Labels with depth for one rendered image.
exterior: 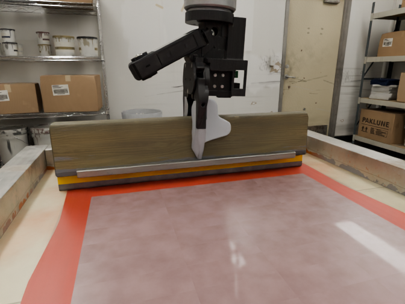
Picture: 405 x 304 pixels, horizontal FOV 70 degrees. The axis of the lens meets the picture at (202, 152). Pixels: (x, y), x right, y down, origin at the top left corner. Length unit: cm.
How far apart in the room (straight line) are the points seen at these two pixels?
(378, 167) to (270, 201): 19
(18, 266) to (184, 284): 15
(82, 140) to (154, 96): 327
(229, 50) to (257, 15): 366
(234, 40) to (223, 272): 32
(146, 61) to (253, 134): 20
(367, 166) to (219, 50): 30
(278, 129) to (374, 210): 19
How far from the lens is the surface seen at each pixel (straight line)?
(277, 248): 31
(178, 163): 44
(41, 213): 41
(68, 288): 28
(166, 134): 44
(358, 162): 55
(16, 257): 34
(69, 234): 35
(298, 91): 449
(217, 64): 42
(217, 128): 44
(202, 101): 40
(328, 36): 475
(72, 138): 44
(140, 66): 42
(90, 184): 46
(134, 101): 367
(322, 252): 32
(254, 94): 407
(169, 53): 42
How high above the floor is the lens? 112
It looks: 16 degrees down
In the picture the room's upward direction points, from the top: straight up
